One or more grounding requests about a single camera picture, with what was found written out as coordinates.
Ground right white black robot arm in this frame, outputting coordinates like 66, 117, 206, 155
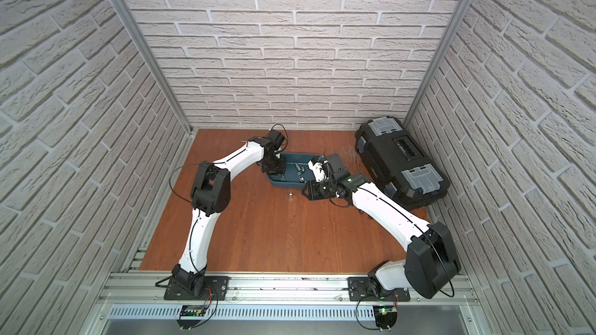
302, 154, 461, 299

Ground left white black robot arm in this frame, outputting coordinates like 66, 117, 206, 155
170, 129, 288, 299

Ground teal plastic storage box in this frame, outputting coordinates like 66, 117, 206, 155
267, 152, 315, 189

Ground black grey toolbox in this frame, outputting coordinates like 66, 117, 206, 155
355, 116, 451, 211

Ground left green circuit board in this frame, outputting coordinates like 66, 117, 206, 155
177, 305, 212, 330

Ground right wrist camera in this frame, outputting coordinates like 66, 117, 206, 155
308, 154, 351, 184

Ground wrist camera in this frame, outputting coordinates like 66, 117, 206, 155
308, 154, 351, 184
265, 129, 286, 153

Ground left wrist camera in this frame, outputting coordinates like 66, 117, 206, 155
265, 129, 286, 153

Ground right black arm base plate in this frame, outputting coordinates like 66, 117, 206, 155
347, 276, 411, 303

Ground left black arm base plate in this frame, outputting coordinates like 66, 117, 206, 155
164, 275, 231, 301

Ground aluminium front rail frame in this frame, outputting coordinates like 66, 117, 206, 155
81, 271, 490, 334

